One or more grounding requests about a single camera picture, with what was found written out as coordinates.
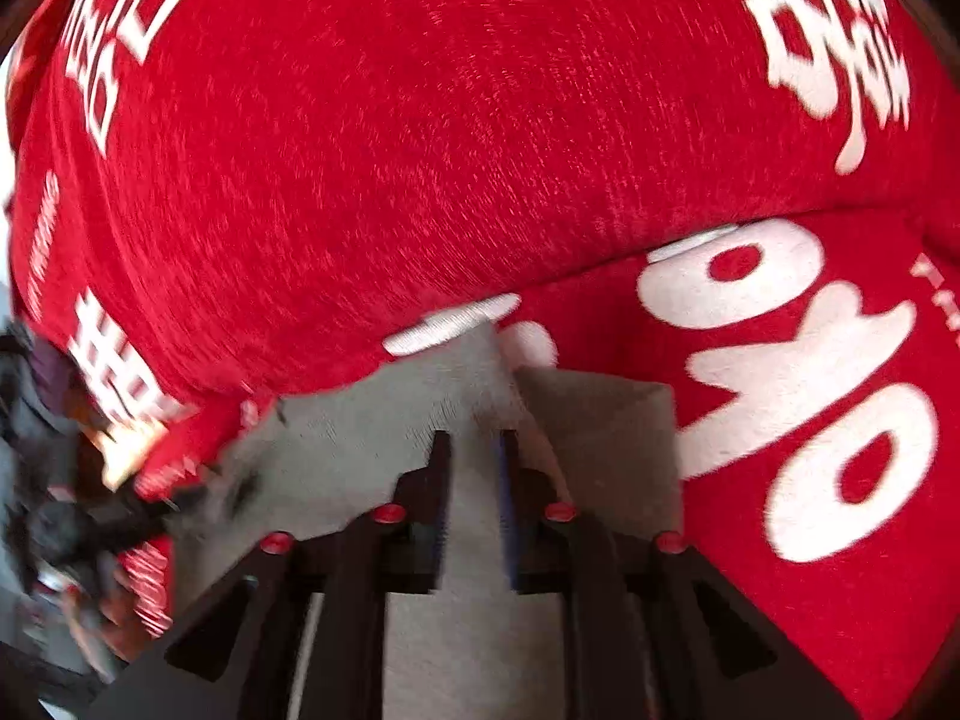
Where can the pile of dark clothes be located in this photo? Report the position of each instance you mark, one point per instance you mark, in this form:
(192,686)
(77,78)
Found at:
(58,522)

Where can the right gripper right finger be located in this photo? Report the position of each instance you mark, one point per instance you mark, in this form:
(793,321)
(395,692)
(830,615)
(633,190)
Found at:
(651,629)

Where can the red printed bed blanket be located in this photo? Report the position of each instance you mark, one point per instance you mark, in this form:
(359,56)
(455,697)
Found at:
(784,393)

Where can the left hand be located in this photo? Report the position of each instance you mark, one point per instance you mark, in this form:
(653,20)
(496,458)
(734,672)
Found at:
(109,633)

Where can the cream folded cloth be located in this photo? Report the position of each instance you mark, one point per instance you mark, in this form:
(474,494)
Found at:
(124,448)

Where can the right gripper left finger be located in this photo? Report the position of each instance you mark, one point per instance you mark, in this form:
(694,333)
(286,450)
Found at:
(296,627)

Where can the red printed pillow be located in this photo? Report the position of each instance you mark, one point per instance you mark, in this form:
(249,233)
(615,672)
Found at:
(258,192)

